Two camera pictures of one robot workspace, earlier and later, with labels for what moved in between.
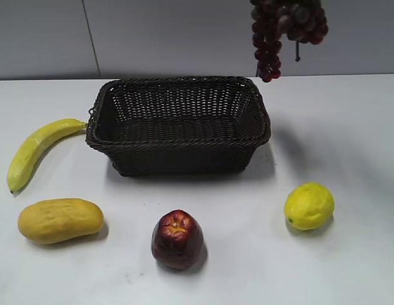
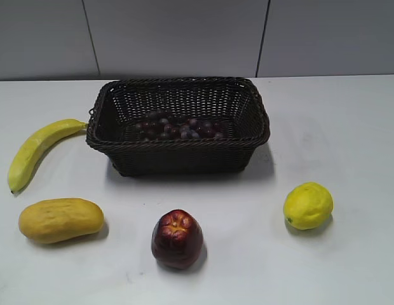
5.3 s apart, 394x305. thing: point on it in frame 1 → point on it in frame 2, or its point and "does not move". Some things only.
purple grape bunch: (302, 20) → (155, 126)
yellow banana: (33, 145) does not move
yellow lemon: (309, 206) does not move
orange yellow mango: (52, 220) does not move
